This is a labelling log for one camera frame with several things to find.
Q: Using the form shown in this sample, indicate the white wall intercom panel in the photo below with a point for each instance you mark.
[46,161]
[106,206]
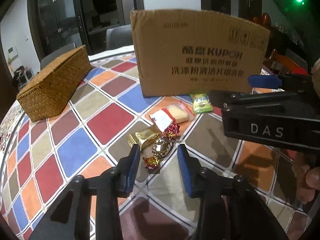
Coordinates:
[12,52]

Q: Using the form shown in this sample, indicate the brown wooden chair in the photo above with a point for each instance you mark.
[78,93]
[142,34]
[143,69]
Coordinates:
[277,62]

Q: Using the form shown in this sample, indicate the gold candy with red ends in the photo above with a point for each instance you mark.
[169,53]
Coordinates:
[162,146]

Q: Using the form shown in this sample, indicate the woven wicker basket with lid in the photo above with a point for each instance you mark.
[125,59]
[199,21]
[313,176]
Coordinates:
[55,85]

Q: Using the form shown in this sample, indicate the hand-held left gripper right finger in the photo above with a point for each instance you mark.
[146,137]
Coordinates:
[185,172]

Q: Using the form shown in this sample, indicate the small red gold candy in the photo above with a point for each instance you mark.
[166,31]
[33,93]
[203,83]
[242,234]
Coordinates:
[152,163]

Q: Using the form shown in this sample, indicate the red garment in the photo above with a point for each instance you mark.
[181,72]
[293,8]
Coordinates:
[302,71]

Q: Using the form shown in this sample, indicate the person's right hand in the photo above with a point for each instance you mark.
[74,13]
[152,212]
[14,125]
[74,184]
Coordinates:
[312,180]

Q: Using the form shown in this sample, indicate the red foil balloon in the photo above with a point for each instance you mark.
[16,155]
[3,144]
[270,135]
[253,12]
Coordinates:
[263,21]

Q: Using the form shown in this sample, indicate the grey dining chair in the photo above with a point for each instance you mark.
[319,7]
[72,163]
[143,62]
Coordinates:
[296,57]
[118,37]
[57,55]

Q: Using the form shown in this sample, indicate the white shoe rack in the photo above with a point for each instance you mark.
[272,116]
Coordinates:
[23,77]

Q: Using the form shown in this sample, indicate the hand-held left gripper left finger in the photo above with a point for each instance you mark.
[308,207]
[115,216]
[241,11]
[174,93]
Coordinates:
[132,167]

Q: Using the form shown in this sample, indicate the brown cardboard box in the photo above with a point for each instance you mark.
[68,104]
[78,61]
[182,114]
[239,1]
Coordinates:
[175,42]

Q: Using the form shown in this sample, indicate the dark framed sliding glass door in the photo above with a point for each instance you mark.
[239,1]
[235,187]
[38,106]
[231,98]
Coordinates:
[57,12]

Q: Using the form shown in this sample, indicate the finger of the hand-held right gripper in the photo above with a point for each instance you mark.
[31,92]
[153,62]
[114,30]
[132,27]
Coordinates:
[263,81]
[250,101]

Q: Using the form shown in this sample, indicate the floral patterned placemat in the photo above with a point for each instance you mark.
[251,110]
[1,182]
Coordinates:
[6,122]

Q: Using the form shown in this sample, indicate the clear-wrapped yellow cake packet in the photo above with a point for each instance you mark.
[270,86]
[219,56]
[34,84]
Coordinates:
[177,112]

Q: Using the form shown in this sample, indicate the green candy packet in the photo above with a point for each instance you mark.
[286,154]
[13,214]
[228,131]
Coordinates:
[201,103]

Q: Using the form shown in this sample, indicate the gold foil snack packet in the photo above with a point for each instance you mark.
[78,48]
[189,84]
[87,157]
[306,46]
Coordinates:
[143,137]

